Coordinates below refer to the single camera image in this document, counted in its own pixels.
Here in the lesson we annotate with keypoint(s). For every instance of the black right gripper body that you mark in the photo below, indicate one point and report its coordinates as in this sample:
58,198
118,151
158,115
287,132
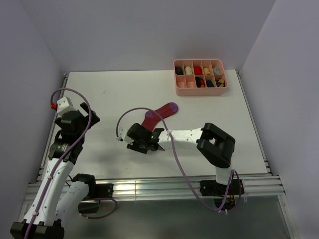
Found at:
140,147

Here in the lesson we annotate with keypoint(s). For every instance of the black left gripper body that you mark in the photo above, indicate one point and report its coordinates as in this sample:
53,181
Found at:
84,119

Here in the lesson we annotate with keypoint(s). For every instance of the maroon purple ribbed sock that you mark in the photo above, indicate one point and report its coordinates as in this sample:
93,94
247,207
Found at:
151,118

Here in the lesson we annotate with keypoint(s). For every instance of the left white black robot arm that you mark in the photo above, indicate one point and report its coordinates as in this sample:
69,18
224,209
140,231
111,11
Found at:
50,209

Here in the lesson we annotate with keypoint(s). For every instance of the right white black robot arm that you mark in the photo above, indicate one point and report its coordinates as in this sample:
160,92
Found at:
213,143

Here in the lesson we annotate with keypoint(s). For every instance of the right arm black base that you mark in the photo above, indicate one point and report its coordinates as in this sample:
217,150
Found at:
212,188

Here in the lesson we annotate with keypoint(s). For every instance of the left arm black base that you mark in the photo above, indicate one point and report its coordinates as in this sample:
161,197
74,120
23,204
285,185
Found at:
93,201

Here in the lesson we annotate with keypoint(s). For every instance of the pink compartment organizer box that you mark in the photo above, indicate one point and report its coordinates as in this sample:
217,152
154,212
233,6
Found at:
185,85

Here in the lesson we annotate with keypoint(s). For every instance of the black red rolled sock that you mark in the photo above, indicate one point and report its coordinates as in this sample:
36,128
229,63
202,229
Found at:
200,83

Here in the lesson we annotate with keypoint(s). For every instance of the cream rolled sock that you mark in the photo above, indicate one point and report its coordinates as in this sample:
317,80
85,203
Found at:
188,70

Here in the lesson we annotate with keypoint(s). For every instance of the dark navy rolled sock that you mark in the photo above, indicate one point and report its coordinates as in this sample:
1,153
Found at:
209,84

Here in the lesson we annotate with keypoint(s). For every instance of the yellow rolled sock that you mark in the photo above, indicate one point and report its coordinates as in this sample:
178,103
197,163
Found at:
206,71

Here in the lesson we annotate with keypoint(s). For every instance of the black yellow patterned sock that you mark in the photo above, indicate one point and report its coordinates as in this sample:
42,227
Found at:
220,83

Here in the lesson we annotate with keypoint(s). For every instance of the grey pink rolled sock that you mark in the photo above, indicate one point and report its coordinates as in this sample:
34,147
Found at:
216,71

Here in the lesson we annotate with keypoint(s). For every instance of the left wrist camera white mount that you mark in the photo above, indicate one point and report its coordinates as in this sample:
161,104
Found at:
62,106

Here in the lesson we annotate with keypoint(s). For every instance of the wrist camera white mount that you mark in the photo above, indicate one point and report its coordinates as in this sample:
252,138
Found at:
62,106
122,134

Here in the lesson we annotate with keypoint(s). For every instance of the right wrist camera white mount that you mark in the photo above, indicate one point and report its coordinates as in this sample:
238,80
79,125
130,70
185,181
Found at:
122,134

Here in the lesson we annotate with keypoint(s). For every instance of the aluminium table edge rail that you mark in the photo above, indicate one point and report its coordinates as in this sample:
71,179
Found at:
46,151

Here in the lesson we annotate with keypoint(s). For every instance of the right aluminium side rail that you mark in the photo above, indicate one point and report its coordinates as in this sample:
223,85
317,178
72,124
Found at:
253,122

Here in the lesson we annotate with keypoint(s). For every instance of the front aluminium frame rail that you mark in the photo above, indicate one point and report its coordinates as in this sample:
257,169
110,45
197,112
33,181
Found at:
177,188

